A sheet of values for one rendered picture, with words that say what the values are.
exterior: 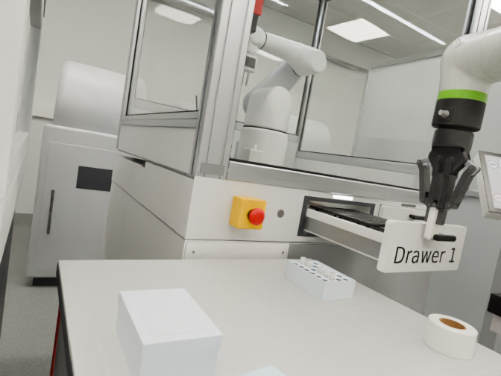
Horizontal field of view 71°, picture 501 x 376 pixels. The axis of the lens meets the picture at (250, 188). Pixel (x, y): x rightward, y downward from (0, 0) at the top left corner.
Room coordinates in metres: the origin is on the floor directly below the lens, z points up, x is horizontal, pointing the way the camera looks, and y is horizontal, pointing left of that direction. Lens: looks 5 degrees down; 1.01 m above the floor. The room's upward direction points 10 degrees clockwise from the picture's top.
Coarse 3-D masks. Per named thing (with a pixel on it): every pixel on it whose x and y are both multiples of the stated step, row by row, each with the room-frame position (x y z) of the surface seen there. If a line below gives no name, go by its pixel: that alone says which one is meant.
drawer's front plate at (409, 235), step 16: (400, 224) 0.73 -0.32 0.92; (416, 224) 0.76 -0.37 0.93; (384, 240) 0.73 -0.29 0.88; (400, 240) 0.74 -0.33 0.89; (416, 240) 0.76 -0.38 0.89; (432, 240) 0.80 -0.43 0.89; (384, 256) 0.72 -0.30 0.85; (400, 256) 0.74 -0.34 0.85; (448, 256) 0.84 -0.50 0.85; (384, 272) 0.72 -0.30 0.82
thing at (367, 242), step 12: (312, 216) 0.95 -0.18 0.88; (324, 216) 0.91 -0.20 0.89; (336, 216) 1.13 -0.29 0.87; (312, 228) 0.93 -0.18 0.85; (324, 228) 0.90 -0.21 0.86; (336, 228) 0.86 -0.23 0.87; (348, 228) 0.84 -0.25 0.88; (360, 228) 0.81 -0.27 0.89; (384, 228) 1.03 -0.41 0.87; (336, 240) 0.86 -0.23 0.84; (348, 240) 0.83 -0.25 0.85; (360, 240) 0.80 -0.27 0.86; (372, 240) 0.77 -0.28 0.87; (360, 252) 0.79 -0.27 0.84; (372, 252) 0.77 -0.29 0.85
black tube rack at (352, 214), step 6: (324, 210) 0.96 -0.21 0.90; (330, 210) 0.96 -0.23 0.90; (336, 210) 1.00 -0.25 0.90; (342, 210) 1.02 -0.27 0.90; (348, 210) 1.05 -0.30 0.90; (354, 210) 1.08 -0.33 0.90; (342, 216) 0.91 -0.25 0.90; (348, 216) 0.91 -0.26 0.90; (354, 216) 0.92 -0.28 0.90; (360, 216) 0.94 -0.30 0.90; (366, 216) 0.97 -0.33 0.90; (372, 216) 1.00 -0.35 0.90; (378, 216) 1.02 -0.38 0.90; (354, 222) 1.02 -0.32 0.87; (360, 222) 0.86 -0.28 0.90; (378, 222) 0.88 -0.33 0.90; (384, 222) 0.90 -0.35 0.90; (372, 228) 0.96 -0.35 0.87; (378, 228) 0.98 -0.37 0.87
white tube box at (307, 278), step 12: (288, 264) 0.76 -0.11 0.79; (300, 264) 0.76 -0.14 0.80; (312, 264) 0.78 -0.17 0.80; (288, 276) 0.75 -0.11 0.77; (300, 276) 0.72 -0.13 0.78; (312, 276) 0.69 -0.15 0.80; (336, 276) 0.72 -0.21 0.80; (312, 288) 0.68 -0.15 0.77; (324, 288) 0.66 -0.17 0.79; (336, 288) 0.67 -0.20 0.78; (348, 288) 0.69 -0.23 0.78; (324, 300) 0.66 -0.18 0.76
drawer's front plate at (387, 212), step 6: (384, 210) 1.11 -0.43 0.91; (390, 210) 1.12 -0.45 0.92; (396, 210) 1.14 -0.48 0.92; (402, 210) 1.16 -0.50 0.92; (408, 210) 1.17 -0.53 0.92; (414, 210) 1.19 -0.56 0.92; (420, 210) 1.21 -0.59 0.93; (384, 216) 1.11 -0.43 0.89; (390, 216) 1.13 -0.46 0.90; (396, 216) 1.14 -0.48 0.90; (402, 216) 1.16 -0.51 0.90; (408, 216) 1.18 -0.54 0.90
